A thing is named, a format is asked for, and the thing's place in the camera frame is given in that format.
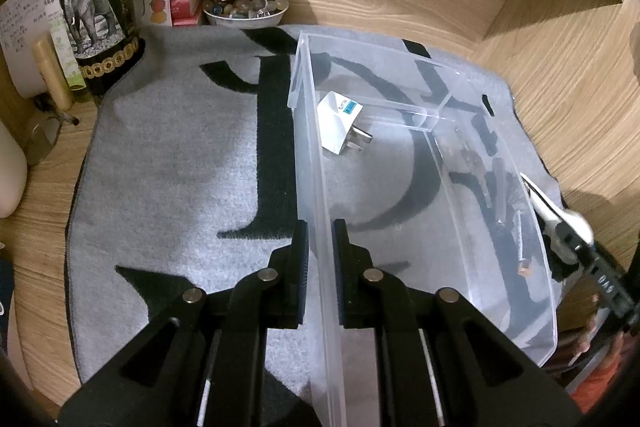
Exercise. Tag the clear plastic organizer bin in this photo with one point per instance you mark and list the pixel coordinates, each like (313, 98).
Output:
(421, 107)

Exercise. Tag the red small box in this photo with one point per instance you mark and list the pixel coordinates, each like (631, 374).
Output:
(186, 12)

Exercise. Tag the beige lip balm tube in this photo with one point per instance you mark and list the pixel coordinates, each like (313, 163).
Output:
(51, 72)

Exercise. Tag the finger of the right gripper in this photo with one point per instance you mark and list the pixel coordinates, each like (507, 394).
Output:
(572, 247)

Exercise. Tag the metal screw bolt in bin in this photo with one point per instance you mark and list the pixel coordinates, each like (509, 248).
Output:
(524, 264)

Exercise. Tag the white handwritten note paper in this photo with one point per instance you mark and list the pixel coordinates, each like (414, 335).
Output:
(22, 23)

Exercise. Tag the metal key in bin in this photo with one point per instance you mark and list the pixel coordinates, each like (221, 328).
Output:
(474, 177)

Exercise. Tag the grey rug with black letters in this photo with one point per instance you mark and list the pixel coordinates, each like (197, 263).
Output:
(189, 181)

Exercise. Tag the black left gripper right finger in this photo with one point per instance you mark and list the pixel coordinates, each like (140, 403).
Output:
(439, 361)

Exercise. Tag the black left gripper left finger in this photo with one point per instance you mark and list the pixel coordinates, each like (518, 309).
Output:
(201, 361)

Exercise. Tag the white bowl of beads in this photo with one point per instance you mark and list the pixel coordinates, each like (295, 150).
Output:
(245, 14)

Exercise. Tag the round glass jar lid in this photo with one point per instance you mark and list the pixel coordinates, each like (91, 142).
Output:
(43, 131)

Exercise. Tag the fruit sticker white card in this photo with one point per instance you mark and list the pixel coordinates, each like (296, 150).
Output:
(153, 13)

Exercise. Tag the white power adapter plug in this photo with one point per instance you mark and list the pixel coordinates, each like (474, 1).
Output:
(337, 117)

